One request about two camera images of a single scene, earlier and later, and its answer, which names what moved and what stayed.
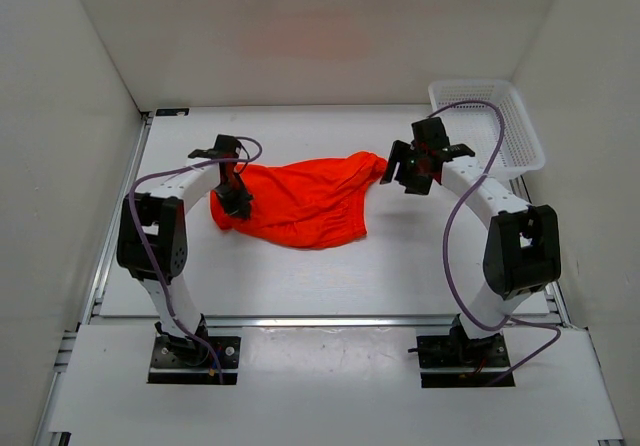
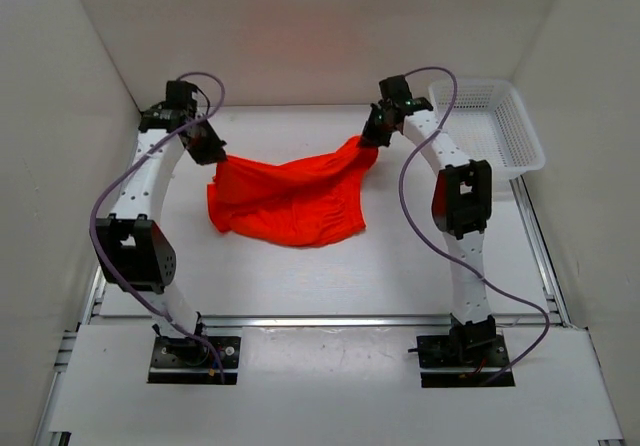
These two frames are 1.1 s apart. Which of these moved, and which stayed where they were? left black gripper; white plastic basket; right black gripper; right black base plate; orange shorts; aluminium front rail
Moved: left black gripper; right black gripper
Stayed: white plastic basket; orange shorts; aluminium front rail; right black base plate
